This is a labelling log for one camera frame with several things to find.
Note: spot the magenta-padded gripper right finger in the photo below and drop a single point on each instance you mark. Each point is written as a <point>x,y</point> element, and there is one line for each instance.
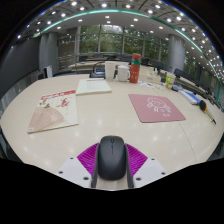
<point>150,170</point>

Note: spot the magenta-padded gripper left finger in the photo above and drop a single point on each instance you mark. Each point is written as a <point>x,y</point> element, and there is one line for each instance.
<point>68,170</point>

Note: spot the black computer mouse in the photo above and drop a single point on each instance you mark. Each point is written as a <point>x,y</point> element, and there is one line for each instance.
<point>111,160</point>

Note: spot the pink mouse pad white drawing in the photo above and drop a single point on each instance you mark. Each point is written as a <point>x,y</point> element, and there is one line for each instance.
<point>155,108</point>

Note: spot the red booklet with fan picture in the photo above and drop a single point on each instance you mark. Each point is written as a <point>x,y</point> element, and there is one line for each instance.
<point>53,111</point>

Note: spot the blue and white book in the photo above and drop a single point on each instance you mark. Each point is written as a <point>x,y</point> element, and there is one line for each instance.
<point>189,96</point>

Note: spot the colourful sticker sheet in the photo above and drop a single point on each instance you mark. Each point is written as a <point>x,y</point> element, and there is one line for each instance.
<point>151,85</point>

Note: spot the dark pouch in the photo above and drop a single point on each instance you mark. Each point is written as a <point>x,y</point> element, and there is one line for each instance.
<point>177,87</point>

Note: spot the white paper booklet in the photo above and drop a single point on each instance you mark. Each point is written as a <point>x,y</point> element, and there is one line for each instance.
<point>93,86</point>

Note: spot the green printed paper cup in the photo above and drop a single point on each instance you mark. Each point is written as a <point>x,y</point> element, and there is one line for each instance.
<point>170,81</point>

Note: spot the beige cardboard box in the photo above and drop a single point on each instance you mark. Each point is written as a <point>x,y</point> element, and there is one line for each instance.
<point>150,75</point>

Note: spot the white standing board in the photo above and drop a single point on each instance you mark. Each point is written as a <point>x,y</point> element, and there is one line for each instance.
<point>48,71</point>

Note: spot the black office chairs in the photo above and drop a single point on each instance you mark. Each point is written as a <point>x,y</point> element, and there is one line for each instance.
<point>180,72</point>

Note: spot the red bottle with green band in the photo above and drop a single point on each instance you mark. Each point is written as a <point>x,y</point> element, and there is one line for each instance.
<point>135,68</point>

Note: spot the long curved conference table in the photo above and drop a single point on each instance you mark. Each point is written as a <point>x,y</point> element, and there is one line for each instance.
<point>81,64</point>

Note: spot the white paper cup stack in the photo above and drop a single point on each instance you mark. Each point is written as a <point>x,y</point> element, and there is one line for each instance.
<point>110,70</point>

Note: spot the green ceiling light strip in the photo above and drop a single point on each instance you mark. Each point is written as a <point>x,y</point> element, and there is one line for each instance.
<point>100,11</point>

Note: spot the ceiling lights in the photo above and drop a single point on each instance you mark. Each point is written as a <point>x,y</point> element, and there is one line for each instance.
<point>104,5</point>

